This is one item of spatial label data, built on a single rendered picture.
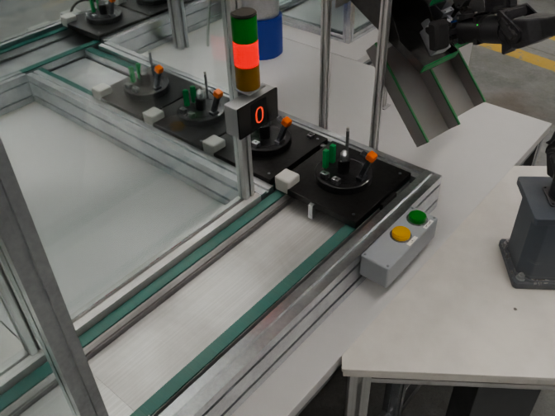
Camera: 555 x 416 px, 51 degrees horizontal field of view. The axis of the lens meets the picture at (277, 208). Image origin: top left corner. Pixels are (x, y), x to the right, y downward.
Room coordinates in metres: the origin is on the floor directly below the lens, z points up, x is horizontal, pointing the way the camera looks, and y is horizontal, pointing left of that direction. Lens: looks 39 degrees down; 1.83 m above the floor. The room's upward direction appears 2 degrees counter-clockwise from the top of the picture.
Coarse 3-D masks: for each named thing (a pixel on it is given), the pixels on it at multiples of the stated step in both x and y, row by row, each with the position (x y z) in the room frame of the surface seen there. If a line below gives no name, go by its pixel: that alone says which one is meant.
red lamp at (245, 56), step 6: (234, 42) 1.08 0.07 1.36; (258, 42) 1.08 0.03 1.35; (234, 48) 1.08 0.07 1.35; (240, 48) 1.06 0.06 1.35; (246, 48) 1.06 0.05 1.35; (252, 48) 1.07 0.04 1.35; (258, 48) 1.08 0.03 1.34; (234, 54) 1.08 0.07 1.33; (240, 54) 1.06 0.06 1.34; (246, 54) 1.06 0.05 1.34; (252, 54) 1.07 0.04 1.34; (258, 54) 1.08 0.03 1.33; (234, 60) 1.08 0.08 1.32; (240, 60) 1.06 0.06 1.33; (246, 60) 1.06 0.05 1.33; (252, 60) 1.07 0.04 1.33; (258, 60) 1.08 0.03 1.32; (240, 66) 1.06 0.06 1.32; (246, 66) 1.06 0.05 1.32; (252, 66) 1.06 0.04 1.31
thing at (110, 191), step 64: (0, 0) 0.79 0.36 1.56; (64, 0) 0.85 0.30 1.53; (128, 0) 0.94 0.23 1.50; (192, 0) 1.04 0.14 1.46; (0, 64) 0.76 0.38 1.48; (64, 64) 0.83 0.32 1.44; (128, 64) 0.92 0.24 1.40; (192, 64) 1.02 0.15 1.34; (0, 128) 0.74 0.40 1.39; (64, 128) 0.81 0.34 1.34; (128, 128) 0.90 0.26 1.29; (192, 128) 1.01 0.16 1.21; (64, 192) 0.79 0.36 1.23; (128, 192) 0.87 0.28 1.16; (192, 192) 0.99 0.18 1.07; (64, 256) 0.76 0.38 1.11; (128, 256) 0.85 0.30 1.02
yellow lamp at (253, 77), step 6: (258, 66) 1.08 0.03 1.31; (240, 72) 1.07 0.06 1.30; (246, 72) 1.06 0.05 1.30; (252, 72) 1.06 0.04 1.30; (258, 72) 1.08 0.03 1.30; (240, 78) 1.07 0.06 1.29; (246, 78) 1.06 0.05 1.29; (252, 78) 1.06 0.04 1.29; (258, 78) 1.07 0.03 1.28; (240, 84) 1.07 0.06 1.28; (246, 84) 1.06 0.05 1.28; (252, 84) 1.06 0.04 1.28; (258, 84) 1.07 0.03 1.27; (240, 90) 1.07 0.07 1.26; (246, 90) 1.06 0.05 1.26; (252, 90) 1.06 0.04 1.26
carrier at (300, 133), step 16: (272, 128) 1.36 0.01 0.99; (288, 128) 1.39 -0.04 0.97; (256, 144) 1.26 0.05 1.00; (272, 144) 1.28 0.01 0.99; (288, 144) 1.29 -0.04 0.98; (304, 144) 1.30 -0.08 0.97; (320, 144) 1.31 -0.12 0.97; (256, 160) 1.24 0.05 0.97; (272, 160) 1.23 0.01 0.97; (288, 160) 1.23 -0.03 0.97; (304, 160) 1.25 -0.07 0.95; (256, 176) 1.18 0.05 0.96; (272, 176) 1.17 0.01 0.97
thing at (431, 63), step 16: (352, 0) 1.44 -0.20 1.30; (368, 0) 1.40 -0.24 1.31; (400, 0) 1.48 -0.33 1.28; (416, 0) 1.44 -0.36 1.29; (368, 16) 1.39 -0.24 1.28; (400, 16) 1.43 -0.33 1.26; (416, 16) 1.43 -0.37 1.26; (400, 32) 1.37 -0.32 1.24; (416, 32) 1.39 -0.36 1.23; (400, 48) 1.31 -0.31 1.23; (416, 48) 1.33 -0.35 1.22; (416, 64) 1.27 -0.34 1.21; (432, 64) 1.27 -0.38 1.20
